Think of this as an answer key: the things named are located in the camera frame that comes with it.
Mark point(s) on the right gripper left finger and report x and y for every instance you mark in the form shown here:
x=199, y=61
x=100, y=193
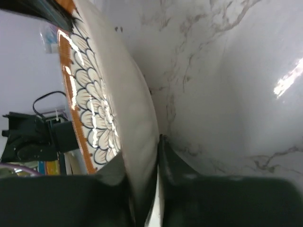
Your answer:
x=115, y=196

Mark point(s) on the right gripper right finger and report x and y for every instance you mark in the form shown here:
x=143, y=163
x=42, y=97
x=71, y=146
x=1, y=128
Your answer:
x=181, y=206

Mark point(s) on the white petal pattern plate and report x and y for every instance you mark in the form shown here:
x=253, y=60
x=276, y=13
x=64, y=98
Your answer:
x=111, y=107

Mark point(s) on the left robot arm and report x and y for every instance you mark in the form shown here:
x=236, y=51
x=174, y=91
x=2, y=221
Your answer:
x=35, y=137

